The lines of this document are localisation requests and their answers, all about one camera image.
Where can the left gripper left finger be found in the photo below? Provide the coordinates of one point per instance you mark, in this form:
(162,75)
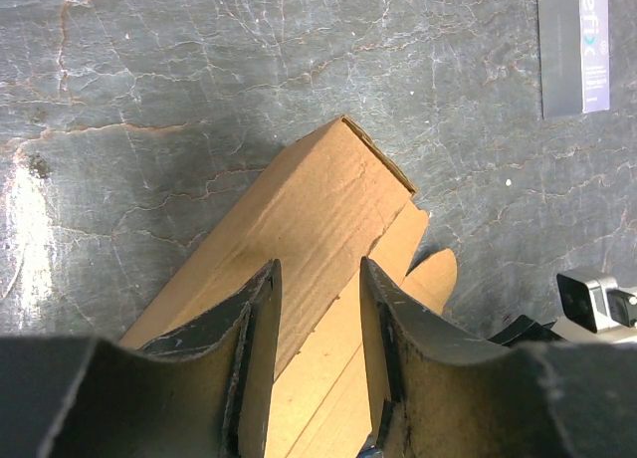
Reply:
(201,390)

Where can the brown cardboard box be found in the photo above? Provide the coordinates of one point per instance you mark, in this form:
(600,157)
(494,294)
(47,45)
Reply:
(324,202)

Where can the silver toothpaste box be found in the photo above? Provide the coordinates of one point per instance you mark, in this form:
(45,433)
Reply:
(574,53)

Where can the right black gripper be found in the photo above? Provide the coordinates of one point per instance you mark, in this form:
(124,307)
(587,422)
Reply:
(524,329)

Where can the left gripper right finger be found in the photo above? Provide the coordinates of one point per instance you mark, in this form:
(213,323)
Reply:
(435,390)

